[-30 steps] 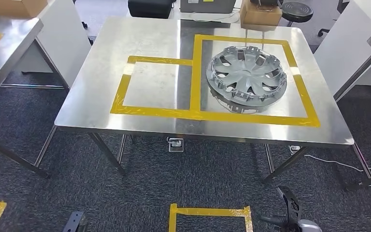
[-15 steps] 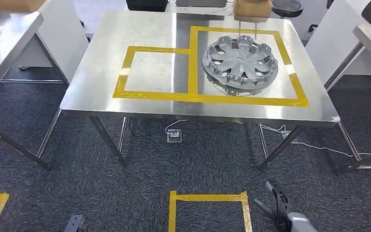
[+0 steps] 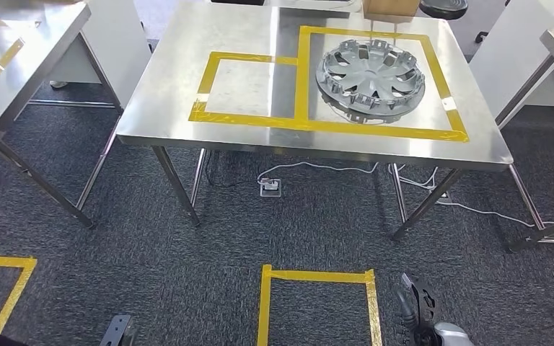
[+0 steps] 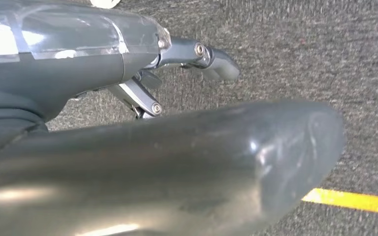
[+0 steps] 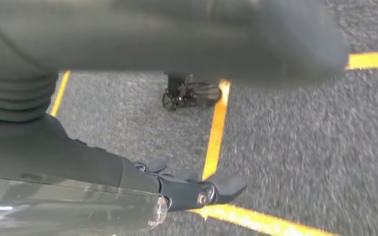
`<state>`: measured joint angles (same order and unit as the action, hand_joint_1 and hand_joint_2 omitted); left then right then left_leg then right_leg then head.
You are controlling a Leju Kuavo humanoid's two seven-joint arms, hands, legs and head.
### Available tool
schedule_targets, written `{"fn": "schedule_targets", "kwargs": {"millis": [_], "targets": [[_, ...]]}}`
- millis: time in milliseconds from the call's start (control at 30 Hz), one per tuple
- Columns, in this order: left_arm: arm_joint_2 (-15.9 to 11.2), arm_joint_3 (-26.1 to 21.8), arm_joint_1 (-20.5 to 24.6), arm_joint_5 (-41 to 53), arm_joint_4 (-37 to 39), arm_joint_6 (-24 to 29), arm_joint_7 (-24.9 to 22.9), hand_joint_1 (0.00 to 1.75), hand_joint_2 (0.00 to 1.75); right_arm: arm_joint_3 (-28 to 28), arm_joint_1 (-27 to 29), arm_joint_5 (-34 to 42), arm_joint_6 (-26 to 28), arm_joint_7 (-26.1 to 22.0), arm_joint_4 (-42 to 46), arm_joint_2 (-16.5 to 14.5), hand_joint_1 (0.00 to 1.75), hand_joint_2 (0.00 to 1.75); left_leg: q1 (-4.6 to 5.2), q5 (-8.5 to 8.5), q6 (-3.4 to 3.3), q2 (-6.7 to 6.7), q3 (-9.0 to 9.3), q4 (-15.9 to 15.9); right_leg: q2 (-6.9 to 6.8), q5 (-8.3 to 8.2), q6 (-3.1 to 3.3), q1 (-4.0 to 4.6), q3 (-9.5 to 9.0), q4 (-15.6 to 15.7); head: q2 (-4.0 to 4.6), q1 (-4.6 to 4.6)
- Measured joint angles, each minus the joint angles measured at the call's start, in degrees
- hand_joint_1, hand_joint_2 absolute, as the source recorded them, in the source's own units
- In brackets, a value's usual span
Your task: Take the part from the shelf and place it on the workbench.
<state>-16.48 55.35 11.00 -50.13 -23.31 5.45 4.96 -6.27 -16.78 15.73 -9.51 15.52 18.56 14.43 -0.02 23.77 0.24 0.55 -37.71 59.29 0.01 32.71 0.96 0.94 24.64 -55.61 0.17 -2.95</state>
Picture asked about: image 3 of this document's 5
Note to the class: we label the white cabinet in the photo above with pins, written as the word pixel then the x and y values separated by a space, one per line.
pixel 114 38
pixel 506 48

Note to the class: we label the grey metal box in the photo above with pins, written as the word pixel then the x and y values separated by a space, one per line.
pixel 315 5

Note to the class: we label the steel workbench table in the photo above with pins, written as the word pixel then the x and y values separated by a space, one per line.
pixel 172 71

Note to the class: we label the silver floor socket box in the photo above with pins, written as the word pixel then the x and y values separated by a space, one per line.
pixel 271 187
pixel 444 197

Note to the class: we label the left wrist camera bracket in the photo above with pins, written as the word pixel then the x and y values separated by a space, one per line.
pixel 114 332

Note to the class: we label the black round stool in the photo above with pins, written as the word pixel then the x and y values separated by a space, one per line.
pixel 444 7

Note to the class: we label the brown cardboard box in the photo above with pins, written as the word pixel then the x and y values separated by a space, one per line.
pixel 391 7

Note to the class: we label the yellow floor tape square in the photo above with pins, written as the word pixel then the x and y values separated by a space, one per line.
pixel 14 296
pixel 263 310

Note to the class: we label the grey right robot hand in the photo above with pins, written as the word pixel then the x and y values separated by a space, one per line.
pixel 407 310

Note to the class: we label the silver wheel cover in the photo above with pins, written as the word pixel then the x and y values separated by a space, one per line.
pixel 370 76

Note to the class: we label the small yellow table tape rectangle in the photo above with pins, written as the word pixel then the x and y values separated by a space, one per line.
pixel 206 81

